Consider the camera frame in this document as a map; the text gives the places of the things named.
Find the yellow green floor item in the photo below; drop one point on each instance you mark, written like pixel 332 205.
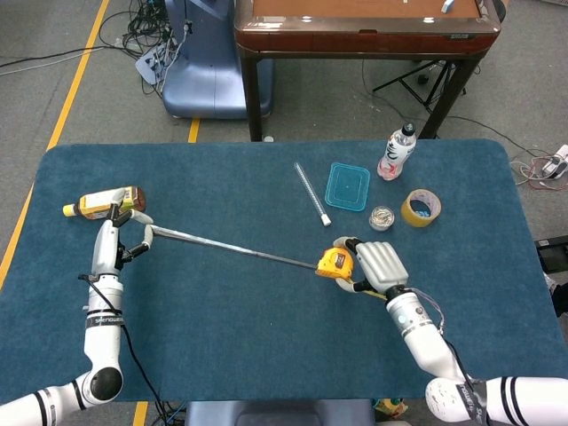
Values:
pixel 390 406

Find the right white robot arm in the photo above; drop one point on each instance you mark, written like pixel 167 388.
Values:
pixel 426 346

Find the teal plastic container lid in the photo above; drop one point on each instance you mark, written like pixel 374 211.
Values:
pixel 348 186

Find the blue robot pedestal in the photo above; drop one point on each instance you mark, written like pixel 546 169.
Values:
pixel 208 80

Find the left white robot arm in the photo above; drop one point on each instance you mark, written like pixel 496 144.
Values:
pixel 104 346

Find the grey blue robot torso base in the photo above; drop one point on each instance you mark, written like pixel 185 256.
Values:
pixel 279 415

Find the small clear jar of clips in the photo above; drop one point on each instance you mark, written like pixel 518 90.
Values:
pixel 381 218

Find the white floor power strip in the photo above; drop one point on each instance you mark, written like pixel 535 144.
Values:
pixel 146 66

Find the clear water bottle red label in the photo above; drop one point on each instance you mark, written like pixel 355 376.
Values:
pixel 395 155

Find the black floor box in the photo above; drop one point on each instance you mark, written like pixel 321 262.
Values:
pixel 552 257

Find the yellow tape measure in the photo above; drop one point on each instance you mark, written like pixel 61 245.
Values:
pixel 335 264

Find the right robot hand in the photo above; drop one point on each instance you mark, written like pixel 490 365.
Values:
pixel 381 266

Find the brown wooden mahjong table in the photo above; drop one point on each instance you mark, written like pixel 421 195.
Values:
pixel 355 42

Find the black tripod stand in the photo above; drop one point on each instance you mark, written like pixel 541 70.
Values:
pixel 406 82

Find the blue felt table mat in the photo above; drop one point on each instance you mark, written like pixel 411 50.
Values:
pixel 244 324

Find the yellow packing tape roll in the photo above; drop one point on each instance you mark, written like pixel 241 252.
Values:
pixel 410 215

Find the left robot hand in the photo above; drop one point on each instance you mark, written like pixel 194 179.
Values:
pixel 104 248

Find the clear tube with white cap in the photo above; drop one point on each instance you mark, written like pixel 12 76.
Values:
pixel 312 194

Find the brown tea bottle yellow label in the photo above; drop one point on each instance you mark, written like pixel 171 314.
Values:
pixel 95 202

